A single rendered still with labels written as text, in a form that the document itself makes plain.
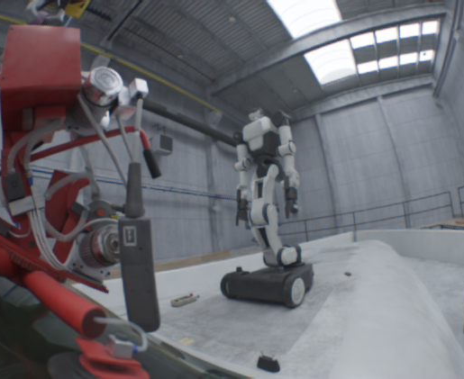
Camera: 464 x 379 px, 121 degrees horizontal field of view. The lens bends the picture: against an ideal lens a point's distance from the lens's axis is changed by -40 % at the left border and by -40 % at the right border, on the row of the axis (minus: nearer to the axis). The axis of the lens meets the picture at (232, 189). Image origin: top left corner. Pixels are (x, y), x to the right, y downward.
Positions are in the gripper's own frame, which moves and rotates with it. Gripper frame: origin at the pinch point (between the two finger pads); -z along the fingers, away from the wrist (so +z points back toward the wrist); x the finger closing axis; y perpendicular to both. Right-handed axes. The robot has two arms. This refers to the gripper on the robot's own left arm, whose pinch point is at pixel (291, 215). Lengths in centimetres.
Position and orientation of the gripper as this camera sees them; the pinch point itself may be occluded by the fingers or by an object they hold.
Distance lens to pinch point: 146.7
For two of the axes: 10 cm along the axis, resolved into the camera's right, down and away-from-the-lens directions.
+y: 7.1, -2.1, -6.7
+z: 0.5, -9.4, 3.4
